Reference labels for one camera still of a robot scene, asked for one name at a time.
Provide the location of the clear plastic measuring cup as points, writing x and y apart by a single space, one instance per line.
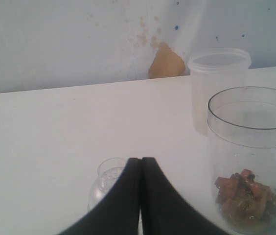
242 135

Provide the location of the wooden clothespins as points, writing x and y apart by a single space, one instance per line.
242 199

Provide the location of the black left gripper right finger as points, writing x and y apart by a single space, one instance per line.
163 209

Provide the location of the small clear glass bottle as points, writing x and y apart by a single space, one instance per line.
108 173

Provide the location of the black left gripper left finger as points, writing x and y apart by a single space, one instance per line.
118 212

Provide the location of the translucent plastic container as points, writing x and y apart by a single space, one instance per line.
211 71

